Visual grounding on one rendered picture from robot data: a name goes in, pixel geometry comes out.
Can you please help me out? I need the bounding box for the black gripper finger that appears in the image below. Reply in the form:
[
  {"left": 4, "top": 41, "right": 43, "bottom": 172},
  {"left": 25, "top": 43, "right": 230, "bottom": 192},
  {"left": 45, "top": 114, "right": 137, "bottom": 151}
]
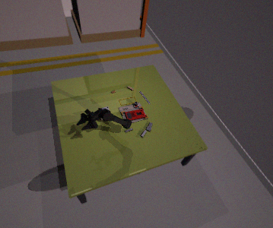
[
  {"left": 77, "top": 116, "right": 85, "bottom": 125},
  {"left": 82, "top": 122, "right": 94, "bottom": 130}
]

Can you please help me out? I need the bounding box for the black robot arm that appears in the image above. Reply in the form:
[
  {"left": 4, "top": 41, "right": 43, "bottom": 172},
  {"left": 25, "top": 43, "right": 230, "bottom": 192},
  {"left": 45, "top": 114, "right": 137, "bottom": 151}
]
[{"left": 84, "top": 108, "right": 132, "bottom": 129}]

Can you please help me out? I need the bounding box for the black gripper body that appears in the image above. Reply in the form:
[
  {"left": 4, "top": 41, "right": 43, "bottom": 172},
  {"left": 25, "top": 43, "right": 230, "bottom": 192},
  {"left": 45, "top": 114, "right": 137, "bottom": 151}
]
[{"left": 81, "top": 112, "right": 100, "bottom": 129}]

